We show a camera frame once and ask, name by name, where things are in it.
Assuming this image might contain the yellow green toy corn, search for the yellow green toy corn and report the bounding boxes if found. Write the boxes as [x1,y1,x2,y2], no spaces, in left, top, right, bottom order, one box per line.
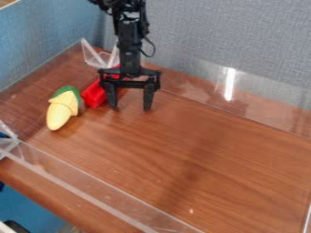
[47,86,86,130]

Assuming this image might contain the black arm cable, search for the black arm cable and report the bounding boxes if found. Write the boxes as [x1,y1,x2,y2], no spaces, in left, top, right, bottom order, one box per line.
[141,35,157,58]

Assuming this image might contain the clear acrylic wall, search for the clear acrylic wall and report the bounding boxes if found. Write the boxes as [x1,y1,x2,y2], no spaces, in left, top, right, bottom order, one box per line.
[142,55,311,139]
[6,141,205,233]

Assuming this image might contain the clear acrylic corner bracket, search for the clear acrylic corner bracket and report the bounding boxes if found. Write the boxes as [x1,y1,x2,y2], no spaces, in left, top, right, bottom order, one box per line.
[80,38,119,68]

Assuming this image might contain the clear acrylic front bracket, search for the clear acrylic front bracket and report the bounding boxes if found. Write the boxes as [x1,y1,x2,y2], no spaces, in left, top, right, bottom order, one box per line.
[0,120,22,160]

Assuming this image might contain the clear acrylic back wall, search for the clear acrylic back wall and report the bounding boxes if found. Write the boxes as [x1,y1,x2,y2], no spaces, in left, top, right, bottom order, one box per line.
[142,55,311,139]

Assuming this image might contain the red plastic block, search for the red plastic block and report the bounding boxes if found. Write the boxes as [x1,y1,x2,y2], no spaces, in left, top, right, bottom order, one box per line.
[80,78,107,108]

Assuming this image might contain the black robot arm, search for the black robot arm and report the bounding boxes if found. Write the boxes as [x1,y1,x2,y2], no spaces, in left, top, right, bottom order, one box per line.
[88,0,162,111]

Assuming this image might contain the clear acrylic front wall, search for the clear acrylic front wall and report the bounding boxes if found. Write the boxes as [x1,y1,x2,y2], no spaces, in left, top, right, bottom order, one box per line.
[6,141,205,233]

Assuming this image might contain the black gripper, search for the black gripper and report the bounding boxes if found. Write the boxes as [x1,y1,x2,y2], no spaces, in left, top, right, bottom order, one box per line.
[98,67,162,111]

